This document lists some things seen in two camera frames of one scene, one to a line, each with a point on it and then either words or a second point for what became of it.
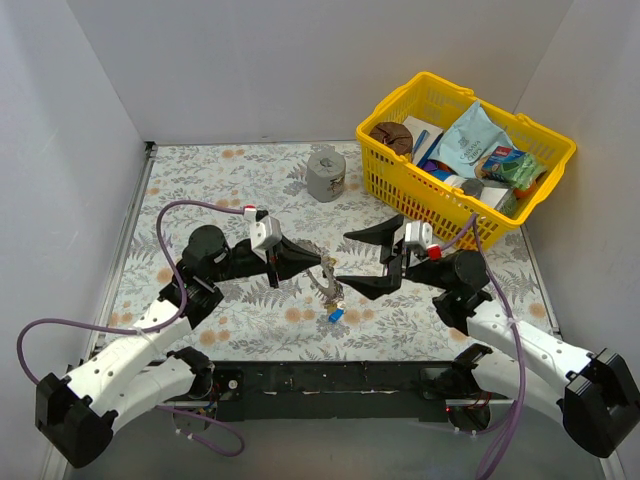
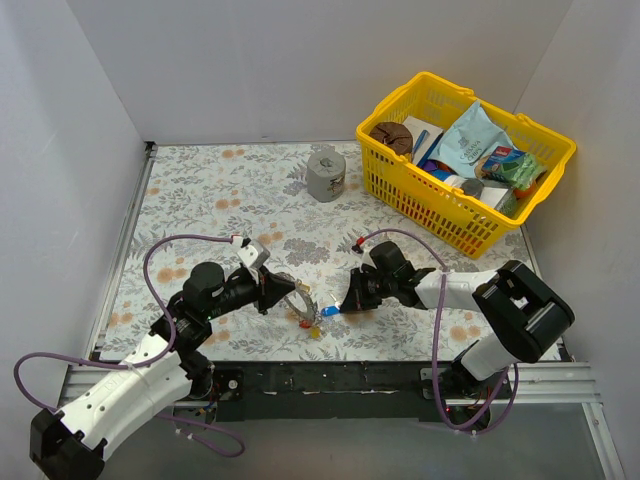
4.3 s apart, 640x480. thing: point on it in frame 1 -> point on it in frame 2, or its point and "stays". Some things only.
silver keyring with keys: x=333 y=295 -> x=312 y=317
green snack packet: x=518 y=168 stays
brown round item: x=394 y=135 stays
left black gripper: x=272 y=262 -> x=263 y=288
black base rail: x=328 y=392 stays
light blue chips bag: x=466 y=147 stays
